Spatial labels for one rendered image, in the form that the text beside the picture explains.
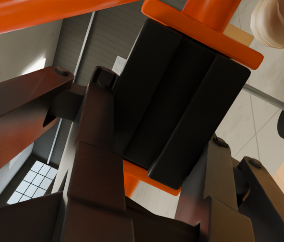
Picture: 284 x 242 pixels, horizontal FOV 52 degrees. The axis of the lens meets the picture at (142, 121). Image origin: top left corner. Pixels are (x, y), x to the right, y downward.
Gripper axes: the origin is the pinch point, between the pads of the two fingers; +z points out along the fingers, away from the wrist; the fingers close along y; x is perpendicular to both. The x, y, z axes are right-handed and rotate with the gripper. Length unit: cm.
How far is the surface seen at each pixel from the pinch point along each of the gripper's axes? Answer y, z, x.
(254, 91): 76, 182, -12
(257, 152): 113, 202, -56
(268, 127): 113, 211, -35
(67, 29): -259, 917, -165
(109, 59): -103, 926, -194
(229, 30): 36, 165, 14
